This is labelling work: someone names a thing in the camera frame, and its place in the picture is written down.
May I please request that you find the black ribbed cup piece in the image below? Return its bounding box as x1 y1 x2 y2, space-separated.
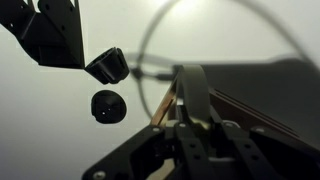
84 46 130 85

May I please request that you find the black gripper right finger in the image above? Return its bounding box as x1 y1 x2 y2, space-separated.
209 106 320 180

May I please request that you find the black folding stand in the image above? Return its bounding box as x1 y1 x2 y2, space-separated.
0 0 86 69

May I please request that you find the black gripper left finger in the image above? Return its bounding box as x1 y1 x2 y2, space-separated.
81 104 218 180

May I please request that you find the black round dome piece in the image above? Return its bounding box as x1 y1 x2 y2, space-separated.
90 89 128 125

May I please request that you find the square wooden slotted tray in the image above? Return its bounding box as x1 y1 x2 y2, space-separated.
149 59 320 151

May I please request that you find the beige masking tape roll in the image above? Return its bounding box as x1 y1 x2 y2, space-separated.
176 64 213 124

